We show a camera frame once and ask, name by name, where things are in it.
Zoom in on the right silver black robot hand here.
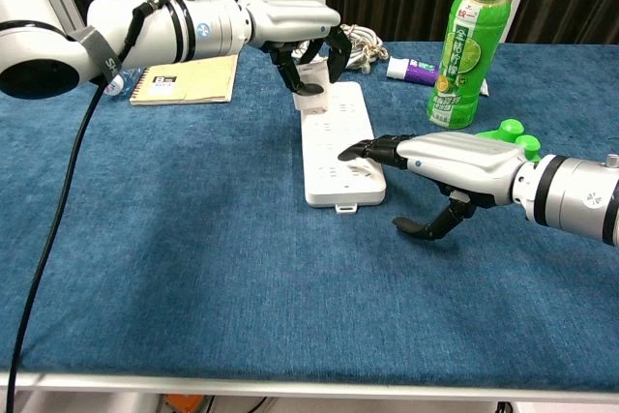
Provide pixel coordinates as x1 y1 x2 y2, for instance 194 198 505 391
338 132 528 243

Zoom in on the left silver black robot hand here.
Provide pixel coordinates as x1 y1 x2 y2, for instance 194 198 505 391
236 0 353 97

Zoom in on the white power strip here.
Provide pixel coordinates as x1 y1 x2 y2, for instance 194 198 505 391
292 80 388 215

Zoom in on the green toy building block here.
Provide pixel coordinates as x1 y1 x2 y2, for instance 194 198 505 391
473 118 543 163

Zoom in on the purple white glue stick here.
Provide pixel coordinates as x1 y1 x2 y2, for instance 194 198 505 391
386 56 442 87

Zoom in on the green tea bottle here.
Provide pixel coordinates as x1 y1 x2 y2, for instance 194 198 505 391
427 0 513 131

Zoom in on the tan spiral notebook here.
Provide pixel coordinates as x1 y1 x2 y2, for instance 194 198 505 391
129 53 241 106

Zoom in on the clear plastic water bottle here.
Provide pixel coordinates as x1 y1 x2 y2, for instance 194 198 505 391
103 69 146 99

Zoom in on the blue table cloth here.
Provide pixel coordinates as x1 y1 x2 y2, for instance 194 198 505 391
0 40 619 388

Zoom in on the orange object under table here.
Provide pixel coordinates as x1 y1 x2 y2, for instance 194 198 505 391
162 394 204 413

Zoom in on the white cable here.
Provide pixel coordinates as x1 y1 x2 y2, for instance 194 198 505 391
338 23 391 75

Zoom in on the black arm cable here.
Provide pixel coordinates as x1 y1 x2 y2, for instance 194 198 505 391
4 0 168 413

